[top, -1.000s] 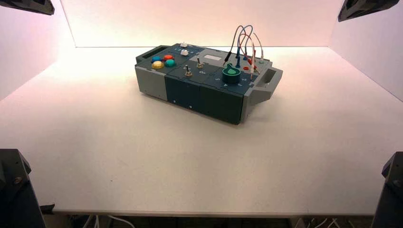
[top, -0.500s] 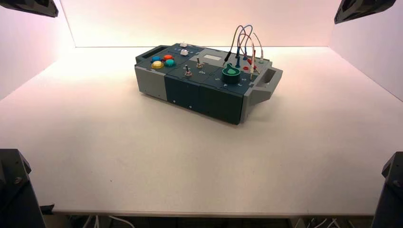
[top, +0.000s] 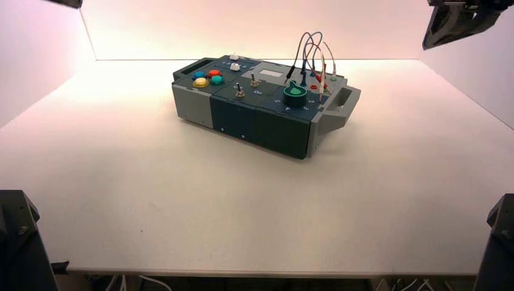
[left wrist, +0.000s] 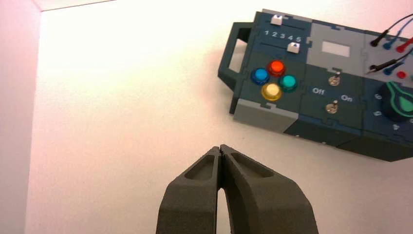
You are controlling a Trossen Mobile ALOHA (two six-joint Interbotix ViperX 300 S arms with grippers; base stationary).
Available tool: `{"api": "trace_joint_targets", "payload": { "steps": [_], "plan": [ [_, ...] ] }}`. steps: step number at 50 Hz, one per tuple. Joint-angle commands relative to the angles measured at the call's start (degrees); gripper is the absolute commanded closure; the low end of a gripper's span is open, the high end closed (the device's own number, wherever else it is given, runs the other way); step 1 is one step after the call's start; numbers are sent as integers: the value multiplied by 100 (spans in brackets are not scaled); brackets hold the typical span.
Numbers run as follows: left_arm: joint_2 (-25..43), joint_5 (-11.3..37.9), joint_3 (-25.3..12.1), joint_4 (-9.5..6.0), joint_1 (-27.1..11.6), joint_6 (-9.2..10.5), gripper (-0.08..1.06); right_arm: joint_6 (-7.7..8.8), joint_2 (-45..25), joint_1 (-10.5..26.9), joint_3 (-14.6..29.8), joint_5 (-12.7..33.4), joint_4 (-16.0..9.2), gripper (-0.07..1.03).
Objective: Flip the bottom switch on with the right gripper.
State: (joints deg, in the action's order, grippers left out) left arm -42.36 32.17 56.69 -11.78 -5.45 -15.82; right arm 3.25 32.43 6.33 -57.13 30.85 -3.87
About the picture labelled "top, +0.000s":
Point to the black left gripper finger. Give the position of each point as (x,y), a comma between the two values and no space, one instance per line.
(70,2)

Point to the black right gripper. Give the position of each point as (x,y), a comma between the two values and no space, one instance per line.
(470,3)

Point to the metal toggle switch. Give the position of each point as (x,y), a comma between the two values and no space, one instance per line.
(239,92)
(254,82)

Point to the grey and dark blue control box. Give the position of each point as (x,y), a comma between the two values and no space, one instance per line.
(233,116)

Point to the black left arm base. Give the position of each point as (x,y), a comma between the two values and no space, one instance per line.
(20,245)

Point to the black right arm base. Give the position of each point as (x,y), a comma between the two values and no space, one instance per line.
(500,249)

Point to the blue dome push button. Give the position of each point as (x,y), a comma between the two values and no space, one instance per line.
(199,75)

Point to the yellow dome push button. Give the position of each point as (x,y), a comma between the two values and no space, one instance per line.
(200,82)

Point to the red dome push button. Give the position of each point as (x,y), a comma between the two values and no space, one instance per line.
(215,73)

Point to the green dome push button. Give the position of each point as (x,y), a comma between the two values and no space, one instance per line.
(217,80)

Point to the green rotary knob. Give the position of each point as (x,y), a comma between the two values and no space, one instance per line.
(295,96)

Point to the white label plate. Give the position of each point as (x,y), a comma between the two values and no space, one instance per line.
(270,73)

